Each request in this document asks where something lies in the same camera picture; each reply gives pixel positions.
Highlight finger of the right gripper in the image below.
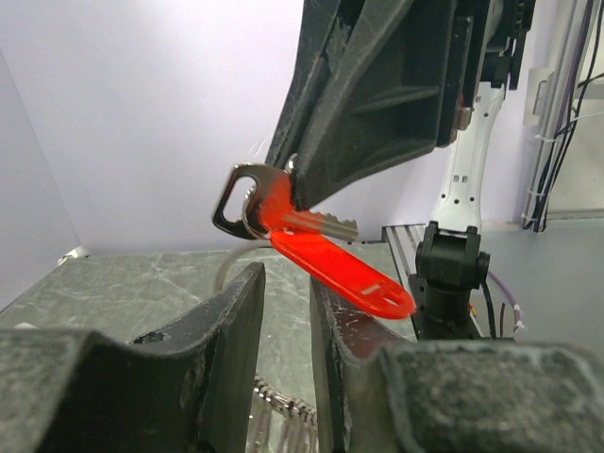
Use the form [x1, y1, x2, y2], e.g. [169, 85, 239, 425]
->
[293, 1, 461, 210]
[265, 1, 364, 166]

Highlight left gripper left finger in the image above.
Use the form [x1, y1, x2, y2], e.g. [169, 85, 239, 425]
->
[1, 262, 265, 452]

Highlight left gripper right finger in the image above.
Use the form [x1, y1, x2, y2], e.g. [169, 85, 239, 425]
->
[310, 281, 603, 452]

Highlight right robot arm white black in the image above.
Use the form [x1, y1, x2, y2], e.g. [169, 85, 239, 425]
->
[266, 1, 535, 340]

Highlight aluminium frame rail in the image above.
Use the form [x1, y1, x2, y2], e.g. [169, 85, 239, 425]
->
[382, 224, 425, 295]

